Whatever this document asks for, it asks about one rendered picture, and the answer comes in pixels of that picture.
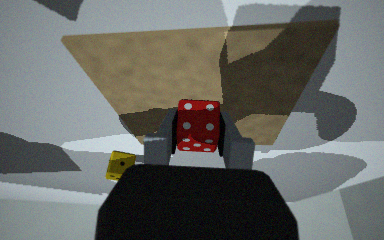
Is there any yellow die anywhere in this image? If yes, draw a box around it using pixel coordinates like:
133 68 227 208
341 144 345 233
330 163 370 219
105 151 136 181

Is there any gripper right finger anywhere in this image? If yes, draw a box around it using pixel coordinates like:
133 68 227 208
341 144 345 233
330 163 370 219
217 111 255 170

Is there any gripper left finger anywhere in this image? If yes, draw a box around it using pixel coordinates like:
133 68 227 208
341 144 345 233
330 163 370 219
143 109 178 165

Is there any tan mat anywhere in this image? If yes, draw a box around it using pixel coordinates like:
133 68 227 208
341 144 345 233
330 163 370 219
60 20 340 145

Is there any red die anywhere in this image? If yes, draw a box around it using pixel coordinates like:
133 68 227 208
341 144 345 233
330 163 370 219
176 99 220 152

